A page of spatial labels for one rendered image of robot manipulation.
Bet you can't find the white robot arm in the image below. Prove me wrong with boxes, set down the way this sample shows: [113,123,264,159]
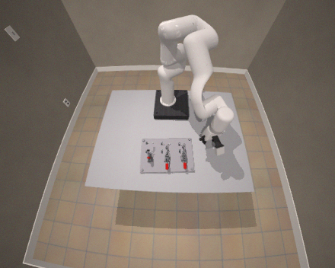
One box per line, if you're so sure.
[158,15,235,135]

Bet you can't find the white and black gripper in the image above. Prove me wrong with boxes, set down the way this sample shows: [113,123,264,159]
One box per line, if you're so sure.
[199,126,223,145]

